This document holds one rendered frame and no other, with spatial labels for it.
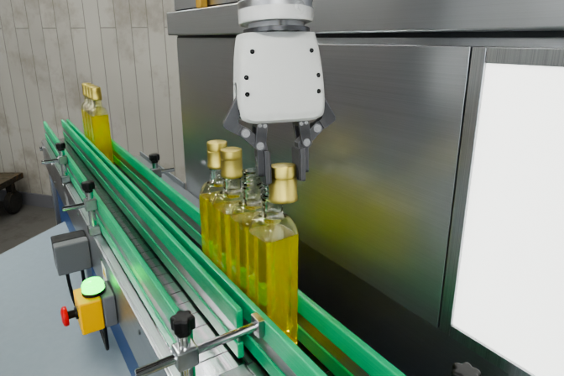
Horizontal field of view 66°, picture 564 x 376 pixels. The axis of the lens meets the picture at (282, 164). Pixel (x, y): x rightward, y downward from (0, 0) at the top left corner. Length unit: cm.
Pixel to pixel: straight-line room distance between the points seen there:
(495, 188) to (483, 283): 11
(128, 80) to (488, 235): 331
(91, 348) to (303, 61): 98
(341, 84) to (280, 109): 17
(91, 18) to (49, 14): 41
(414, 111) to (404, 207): 12
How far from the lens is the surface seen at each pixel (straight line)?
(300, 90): 49
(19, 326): 143
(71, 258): 123
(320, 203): 71
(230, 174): 67
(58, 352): 129
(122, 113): 372
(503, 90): 48
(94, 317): 100
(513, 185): 49
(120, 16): 364
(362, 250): 66
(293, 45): 49
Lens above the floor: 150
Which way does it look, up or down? 16 degrees down
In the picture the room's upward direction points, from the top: straight up
